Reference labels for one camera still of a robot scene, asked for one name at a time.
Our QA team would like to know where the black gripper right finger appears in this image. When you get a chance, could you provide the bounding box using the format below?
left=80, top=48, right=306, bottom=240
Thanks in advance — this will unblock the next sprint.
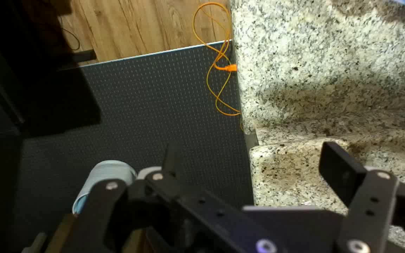
left=317, top=141, right=405, bottom=253

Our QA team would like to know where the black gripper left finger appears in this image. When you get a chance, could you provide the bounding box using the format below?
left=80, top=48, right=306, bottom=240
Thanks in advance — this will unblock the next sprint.
left=70, top=143, right=281, bottom=253

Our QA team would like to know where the pale blue round object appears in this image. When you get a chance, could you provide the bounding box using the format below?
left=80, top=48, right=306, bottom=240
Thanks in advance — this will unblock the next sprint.
left=70, top=159, right=137, bottom=216

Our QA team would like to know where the black furniture block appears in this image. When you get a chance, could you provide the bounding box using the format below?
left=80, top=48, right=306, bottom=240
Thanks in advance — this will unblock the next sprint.
left=0, top=0, right=102, bottom=142

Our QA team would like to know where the dark perforated base plate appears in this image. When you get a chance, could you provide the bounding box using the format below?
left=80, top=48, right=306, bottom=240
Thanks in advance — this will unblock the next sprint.
left=18, top=41, right=256, bottom=222

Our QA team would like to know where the orange cable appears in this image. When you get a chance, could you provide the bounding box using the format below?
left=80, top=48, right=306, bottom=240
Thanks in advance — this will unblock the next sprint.
left=191, top=0, right=241, bottom=118

